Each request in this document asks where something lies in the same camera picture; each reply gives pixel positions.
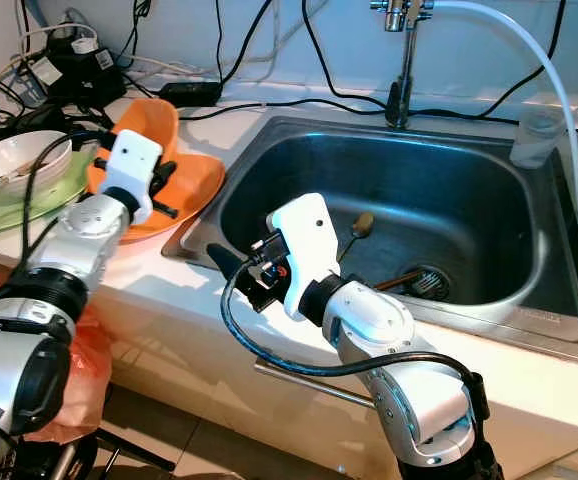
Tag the metal sink drain strainer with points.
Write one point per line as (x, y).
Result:
(429, 283)

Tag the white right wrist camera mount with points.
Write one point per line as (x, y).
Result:
(307, 235)

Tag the orange plastic plate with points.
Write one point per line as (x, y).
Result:
(199, 185)

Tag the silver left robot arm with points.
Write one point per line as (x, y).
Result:
(89, 235)

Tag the red plastic bag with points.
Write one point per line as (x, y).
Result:
(79, 380)

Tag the stainless steel sink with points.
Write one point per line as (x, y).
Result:
(459, 200)

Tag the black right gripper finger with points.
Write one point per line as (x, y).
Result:
(232, 264)

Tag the green plate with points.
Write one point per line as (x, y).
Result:
(9, 215)

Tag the black power strip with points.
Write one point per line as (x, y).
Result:
(9, 125)

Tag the dark spoon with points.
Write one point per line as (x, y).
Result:
(362, 223)

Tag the white sink counter cabinet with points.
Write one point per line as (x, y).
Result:
(209, 330)

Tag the black pump device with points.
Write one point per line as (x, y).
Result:
(79, 70)

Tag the black power adapter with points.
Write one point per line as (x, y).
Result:
(191, 93)

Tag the clear plastic cup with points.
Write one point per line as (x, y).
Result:
(537, 145)

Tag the metal faucet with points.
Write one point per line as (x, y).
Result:
(397, 105)

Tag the orange plastic bowl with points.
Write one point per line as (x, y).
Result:
(154, 115)

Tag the white ceramic bowl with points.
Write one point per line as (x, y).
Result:
(9, 155)

